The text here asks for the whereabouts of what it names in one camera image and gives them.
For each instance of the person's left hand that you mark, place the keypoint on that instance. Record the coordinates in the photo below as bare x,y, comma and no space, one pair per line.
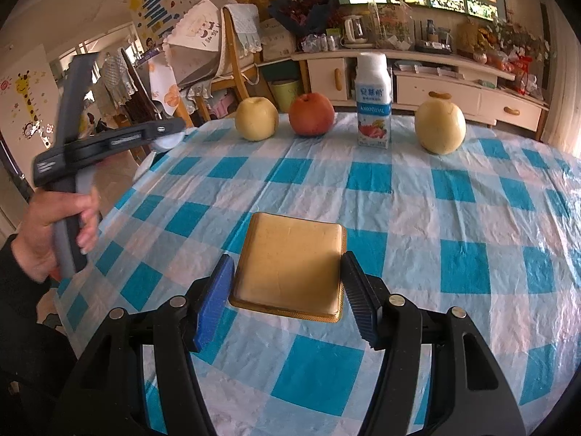
45,227

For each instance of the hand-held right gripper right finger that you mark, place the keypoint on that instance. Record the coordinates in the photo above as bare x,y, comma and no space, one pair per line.
358,297

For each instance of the white electric kettle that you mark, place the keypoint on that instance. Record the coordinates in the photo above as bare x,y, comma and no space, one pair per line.
354,31

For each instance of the cardboard box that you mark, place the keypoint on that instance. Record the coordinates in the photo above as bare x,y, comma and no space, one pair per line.
278,41

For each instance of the person's left forearm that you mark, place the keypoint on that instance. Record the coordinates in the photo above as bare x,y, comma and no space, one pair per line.
25,327

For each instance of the golden square tray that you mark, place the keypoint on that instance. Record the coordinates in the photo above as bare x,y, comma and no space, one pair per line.
290,263

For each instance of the blue white checked tablecloth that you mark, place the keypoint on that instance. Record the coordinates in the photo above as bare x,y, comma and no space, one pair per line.
408,218

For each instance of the green waste bin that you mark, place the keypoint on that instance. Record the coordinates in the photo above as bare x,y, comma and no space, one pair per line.
286,95

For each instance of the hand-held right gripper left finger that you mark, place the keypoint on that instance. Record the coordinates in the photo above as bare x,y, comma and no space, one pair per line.
213,299

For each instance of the cream television cabinet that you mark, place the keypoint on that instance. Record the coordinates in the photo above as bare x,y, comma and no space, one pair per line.
435,91

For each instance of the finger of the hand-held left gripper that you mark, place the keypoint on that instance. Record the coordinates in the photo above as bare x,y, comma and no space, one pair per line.
145,132

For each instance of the white yogurt drink bottle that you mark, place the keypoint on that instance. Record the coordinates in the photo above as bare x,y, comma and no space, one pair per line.
374,104

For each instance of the dark wrapped flower bouquet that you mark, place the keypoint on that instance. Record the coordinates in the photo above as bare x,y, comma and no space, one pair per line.
302,13

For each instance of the blue yellow wall sticker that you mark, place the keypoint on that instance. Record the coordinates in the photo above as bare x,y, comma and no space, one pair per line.
154,2

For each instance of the wooden chair with cloth cover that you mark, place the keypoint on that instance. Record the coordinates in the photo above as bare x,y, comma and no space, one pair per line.
213,50

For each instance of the dark wooden chair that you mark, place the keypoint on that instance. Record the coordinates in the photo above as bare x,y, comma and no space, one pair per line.
131,91

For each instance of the red apple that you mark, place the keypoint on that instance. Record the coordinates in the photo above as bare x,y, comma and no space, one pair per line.
312,114

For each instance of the yellow pear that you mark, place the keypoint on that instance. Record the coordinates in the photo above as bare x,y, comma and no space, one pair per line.
440,125
256,118

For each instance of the giraffe wall sticker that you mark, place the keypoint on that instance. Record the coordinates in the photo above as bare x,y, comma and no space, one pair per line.
27,95

